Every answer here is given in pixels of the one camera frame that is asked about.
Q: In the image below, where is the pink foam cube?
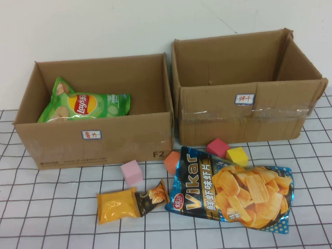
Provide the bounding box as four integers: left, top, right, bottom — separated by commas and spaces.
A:
120, 159, 144, 187

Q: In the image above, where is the cardboard box with F2 print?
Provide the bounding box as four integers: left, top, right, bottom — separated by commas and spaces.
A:
12, 52, 175, 171

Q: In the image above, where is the orange foam cube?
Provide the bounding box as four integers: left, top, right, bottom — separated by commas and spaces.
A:
163, 151, 182, 175

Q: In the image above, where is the white label red handwriting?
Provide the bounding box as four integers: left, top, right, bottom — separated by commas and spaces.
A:
81, 130, 102, 140
234, 93, 256, 106

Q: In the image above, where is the yellow foam cube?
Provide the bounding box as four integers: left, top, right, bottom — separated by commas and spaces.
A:
225, 146, 250, 167

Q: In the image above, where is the white grid tablecloth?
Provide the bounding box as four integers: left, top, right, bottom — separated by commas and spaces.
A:
0, 87, 332, 249

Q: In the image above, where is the black and orange snack packet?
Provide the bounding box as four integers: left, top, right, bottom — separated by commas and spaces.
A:
134, 178, 171, 218

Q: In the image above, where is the taped cardboard box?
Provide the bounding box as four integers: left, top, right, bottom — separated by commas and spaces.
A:
170, 27, 329, 146

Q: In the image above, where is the green Lay's chips bag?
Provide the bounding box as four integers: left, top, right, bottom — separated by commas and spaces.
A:
37, 76, 131, 123

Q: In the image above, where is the red foam cube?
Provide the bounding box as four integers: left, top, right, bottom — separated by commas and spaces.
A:
206, 137, 231, 159

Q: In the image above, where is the blue Vikar chips bag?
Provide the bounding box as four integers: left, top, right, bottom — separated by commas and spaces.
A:
164, 146, 295, 236

